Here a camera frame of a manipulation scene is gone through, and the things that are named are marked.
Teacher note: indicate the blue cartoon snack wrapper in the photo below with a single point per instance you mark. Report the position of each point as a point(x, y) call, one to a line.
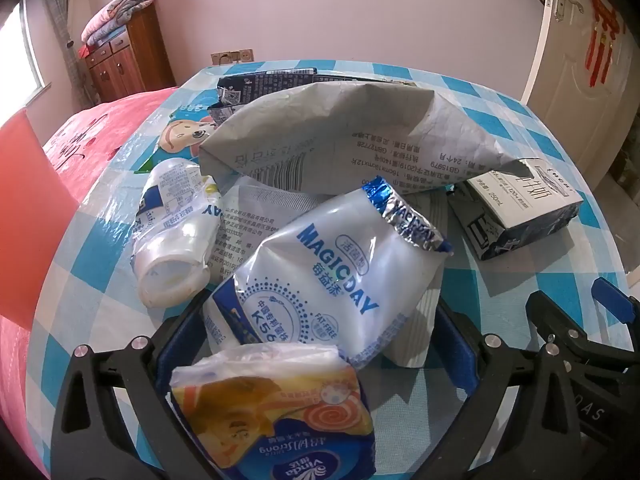
point(182, 132)

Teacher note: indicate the crushed white bottle blue foil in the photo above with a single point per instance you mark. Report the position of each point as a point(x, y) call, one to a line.
point(325, 270)

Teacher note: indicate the white door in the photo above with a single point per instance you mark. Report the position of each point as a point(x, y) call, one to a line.
point(565, 60)

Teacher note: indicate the grey printed paper bag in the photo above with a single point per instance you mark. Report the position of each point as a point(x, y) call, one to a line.
point(360, 130)

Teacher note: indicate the yellow and blue tissue pack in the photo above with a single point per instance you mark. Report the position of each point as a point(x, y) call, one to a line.
point(280, 425)

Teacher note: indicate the window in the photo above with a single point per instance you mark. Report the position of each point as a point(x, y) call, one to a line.
point(25, 60)

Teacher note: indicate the flattened dark blue carton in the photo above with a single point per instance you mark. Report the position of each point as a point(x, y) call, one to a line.
point(250, 87)

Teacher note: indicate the crushed white plastic bottle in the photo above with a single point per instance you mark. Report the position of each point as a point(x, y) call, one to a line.
point(170, 240)

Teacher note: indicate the wall socket strip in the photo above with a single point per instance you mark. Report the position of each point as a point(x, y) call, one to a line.
point(231, 56)

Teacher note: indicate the pink printed bedspread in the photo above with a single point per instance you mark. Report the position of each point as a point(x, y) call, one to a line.
point(95, 130)

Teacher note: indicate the red door decoration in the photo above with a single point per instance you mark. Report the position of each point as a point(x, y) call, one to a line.
point(602, 35)

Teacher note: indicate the folded pink blankets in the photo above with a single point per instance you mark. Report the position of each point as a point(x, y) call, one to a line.
point(115, 15)

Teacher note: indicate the white and black milk carton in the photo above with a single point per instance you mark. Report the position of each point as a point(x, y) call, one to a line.
point(525, 210)

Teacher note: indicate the white printed packet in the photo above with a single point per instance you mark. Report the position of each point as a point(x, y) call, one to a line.
point(255, 210)

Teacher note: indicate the grey checked curtain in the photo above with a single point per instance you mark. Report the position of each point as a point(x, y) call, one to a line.
point(60, 25)

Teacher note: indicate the blue white checked tablecloth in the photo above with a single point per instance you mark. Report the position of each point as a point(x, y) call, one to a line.
point(540, 125)

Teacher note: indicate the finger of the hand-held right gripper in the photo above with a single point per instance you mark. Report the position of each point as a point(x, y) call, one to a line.
point(615, 300)
point(555, 310)

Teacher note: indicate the wooden cabinet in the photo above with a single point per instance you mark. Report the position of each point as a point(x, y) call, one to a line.
point(140, 60)

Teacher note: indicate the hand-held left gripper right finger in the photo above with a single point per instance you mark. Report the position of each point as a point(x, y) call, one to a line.
point(457, 350)

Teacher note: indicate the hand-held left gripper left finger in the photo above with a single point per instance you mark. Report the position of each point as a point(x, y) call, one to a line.
point(172, 340)

